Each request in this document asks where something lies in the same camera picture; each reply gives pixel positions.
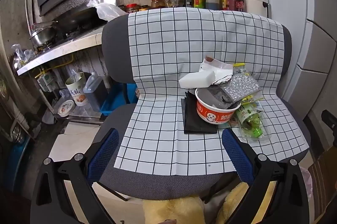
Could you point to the white refrigerator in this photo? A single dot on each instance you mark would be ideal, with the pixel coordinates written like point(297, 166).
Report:
point(297, 29)

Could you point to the white kitchen counter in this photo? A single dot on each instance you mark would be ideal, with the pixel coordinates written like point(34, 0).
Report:
point(60, 51)

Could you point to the yellow green small packet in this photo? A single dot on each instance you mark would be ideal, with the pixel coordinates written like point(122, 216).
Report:
point(241, 69)

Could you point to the green plastic bottle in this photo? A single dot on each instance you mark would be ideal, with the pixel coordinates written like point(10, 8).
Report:
point(247, 117)

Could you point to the clear plastic packaging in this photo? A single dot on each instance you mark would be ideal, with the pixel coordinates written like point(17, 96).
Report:
point(264, 131)

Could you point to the white foam block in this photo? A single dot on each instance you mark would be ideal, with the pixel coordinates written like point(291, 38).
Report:
point(197, 80)

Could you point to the crumpled clear plastic bags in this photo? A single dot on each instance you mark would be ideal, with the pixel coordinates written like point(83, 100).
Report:
point(22, 55)

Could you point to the silver bubble wrap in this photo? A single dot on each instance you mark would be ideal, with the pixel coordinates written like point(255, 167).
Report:
point(242, 87)

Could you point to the brown cardboard box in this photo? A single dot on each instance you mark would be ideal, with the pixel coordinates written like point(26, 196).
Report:
point(325, 179)

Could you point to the black wok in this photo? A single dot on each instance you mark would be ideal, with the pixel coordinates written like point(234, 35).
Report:
point(79, 15)

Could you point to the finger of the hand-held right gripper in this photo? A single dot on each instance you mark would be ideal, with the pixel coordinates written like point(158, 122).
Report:
point(330, 122)

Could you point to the white checked cloth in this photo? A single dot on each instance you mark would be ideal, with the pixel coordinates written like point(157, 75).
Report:
point(168, 55)

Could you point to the white plastic wrapper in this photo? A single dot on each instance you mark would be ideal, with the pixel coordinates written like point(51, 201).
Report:
point(218, 67)

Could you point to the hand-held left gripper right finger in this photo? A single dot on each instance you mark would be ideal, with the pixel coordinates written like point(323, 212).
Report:
point(237, 155)

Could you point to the yellow gas pipe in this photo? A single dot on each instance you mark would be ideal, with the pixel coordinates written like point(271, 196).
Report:
point(56, 64)

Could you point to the grey foil sheet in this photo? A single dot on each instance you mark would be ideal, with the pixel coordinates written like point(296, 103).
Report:
point(219, 98)

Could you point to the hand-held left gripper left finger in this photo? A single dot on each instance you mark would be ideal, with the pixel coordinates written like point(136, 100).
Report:
point(101, 155)

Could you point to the red instant noodle bowl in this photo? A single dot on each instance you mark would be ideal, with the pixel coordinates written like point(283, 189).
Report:
point(210, 114)

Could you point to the red lid sauce jar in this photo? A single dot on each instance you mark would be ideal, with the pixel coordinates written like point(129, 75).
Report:
point(158, 3)

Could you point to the dark liquid plastic jug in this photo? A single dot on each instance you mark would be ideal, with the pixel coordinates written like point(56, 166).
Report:
point(96, 93)

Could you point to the round printed lid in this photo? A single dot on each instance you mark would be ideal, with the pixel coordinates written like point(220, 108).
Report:
point(65, 108)

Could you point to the red box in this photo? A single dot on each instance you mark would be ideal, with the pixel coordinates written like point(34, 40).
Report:
point(237, 3)

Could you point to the pink plastic bag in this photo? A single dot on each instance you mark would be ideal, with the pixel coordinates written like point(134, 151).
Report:
point(306, 184)

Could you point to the black flat packet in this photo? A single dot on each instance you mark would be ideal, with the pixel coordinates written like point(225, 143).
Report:
point(192, 121)

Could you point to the white plastic bag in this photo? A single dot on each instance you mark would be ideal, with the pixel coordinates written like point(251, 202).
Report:
point(108, 10)

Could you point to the blue barrel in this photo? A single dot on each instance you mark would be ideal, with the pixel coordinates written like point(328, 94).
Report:
point(17, 160)

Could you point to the grey office chair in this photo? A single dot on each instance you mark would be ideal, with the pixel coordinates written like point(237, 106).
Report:
point(115, 36)

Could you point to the blue plastic crate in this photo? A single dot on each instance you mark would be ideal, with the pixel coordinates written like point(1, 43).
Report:
point(115, 102)

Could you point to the yellow plush toy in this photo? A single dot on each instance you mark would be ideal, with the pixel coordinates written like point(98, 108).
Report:
point(171, 210)

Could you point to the steel cooking pot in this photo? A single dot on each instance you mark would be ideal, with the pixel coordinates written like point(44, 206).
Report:
point(42, 35)

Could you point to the cream tin can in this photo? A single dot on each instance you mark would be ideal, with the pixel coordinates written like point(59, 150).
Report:
point(77, 90)

